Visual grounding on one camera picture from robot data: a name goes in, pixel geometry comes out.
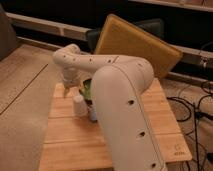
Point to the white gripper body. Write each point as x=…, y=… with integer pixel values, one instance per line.
x=70, y=77

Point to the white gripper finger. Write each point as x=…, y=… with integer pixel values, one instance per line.
x=66, y=92

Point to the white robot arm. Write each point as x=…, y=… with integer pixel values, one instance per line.
x=116, y=87

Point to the green bowl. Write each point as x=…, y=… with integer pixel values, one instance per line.
x=84, y=89

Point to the blue sponge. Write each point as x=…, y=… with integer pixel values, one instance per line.
x=92, y=114

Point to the wooden board table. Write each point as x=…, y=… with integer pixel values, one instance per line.
x=76, y=144

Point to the yellow cushion panel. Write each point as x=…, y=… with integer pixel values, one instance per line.
x=121, y=37

